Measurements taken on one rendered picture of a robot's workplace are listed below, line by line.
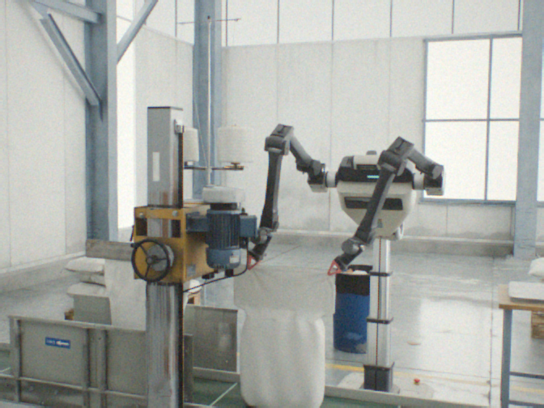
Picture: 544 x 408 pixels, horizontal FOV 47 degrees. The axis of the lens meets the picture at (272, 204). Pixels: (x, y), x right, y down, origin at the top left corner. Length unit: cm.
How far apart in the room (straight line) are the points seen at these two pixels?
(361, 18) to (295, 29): 119
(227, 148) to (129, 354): 111
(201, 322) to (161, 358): 78
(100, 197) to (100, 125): 97
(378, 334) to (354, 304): 160
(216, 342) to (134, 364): 56
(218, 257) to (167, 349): 46
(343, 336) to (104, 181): 472
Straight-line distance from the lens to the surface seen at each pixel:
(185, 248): 267
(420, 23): 1109
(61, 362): 341
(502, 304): 379
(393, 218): 327
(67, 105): 863
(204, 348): 357
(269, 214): 290
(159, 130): 267
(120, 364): 321
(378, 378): 356
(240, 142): 273
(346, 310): 512
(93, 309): 388
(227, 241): 263
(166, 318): 273
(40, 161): 819
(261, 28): 1175
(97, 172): 891
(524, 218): 1036
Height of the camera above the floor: 155
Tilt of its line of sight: 4 degrees down
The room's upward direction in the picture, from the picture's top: 1 degrees clockwise
